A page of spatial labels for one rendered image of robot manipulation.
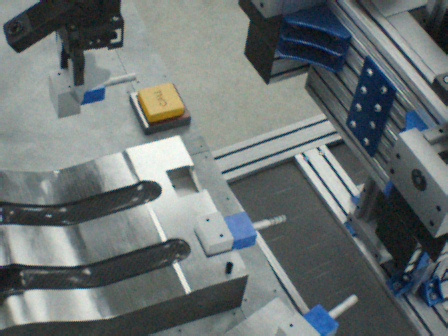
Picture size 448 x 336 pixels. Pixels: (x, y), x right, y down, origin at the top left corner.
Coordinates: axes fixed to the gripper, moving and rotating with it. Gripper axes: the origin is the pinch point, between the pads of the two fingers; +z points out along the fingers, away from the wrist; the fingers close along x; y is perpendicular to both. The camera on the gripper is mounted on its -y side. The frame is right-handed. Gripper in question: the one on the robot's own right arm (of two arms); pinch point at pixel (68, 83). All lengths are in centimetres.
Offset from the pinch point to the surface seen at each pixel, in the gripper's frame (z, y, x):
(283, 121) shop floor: 95, 78, 55
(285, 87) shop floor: 95, 84, 66
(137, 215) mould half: 6.4, 3.4, -21.7
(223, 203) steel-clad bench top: 15.0, 19.2, -18.0
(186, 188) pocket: 8.7, 12.6, -17.8
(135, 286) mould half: 6.6, -0.9, -32.5
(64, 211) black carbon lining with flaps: 7.0, -6.1, -17.4
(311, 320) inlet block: 8.2, 20.1, -44.7
